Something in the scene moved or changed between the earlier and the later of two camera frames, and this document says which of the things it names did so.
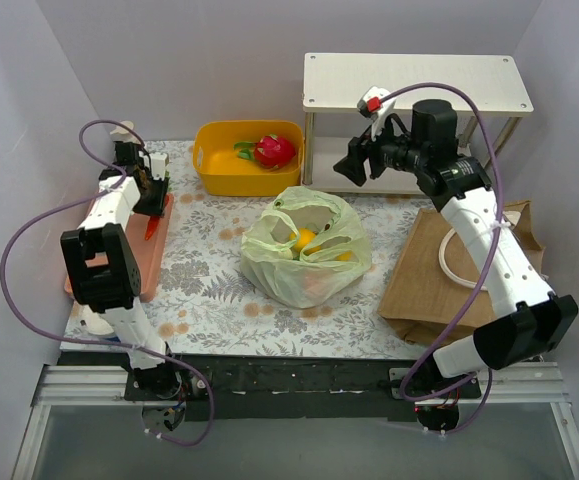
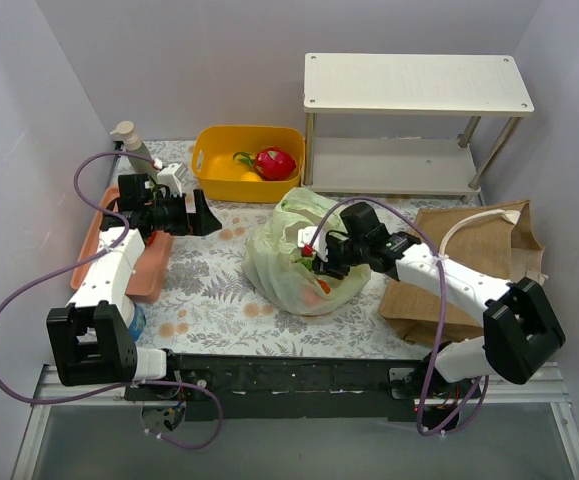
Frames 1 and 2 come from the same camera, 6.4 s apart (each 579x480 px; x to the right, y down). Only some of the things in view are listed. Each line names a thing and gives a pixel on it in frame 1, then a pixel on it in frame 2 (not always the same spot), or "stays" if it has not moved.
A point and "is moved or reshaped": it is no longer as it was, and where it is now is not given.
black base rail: x=220 y=387 stays
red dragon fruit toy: x=271 y=151 → x=270 y=164
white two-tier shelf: x=334 y=84 stays
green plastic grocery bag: x=307 y=249 is moved or reshaped
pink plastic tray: x=150 y=257 stays
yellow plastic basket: x=221 y=172 stays
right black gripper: x=370 y=158 → x=334 y=255
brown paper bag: x=436 y=274 stays
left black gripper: x=154 y=198 → x=192 y=213
